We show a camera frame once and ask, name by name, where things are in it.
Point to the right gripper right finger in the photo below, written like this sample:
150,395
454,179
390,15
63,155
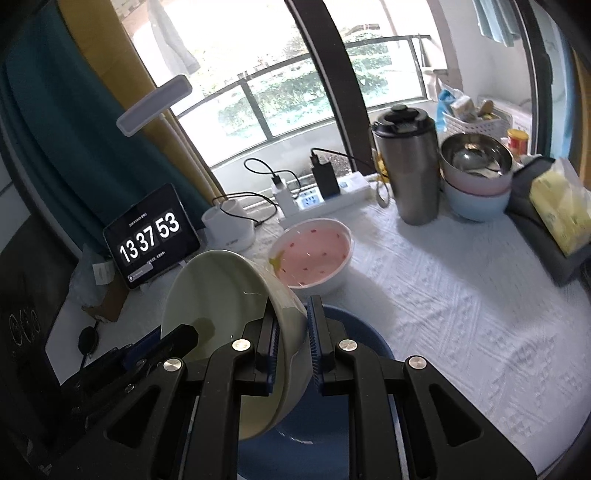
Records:
406,420

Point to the white charger plug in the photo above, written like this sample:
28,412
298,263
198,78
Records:
283,197

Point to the hanging blue garment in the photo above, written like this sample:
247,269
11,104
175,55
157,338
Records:
497,21

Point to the red yellow can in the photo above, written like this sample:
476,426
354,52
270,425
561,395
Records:
518,142

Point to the white bowl pink inside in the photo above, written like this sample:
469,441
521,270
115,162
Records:
313,257

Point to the small white box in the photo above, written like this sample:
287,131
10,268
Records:
104,272

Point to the light blue bowl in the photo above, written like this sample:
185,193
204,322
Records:
476,208

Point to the white desk lamp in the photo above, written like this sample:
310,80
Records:
147,109

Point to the white textured tablecloth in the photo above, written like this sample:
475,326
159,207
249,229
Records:
474,300

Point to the yellow curtain left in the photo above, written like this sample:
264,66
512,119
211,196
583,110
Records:
107,48

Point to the black round device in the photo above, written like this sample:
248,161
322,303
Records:
88,341

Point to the pink steel-lined bowl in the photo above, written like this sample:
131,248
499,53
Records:
476,164

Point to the dark grey folded cloth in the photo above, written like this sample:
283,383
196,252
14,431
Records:
561,269

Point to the teal curtain left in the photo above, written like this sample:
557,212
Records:
59,138

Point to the stainless steel tumbler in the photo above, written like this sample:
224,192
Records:
406,139

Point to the yellow tissue pack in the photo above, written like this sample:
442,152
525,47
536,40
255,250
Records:
563,204

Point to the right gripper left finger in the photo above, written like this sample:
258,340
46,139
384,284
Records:
216,384

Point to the black power adapter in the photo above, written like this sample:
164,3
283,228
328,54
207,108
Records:
325,178

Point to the large dark blue bowl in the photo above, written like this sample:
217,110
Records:
312,442

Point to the cream yellow bowl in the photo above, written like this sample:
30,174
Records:
217,293

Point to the tablet showing clock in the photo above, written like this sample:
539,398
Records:
151,237

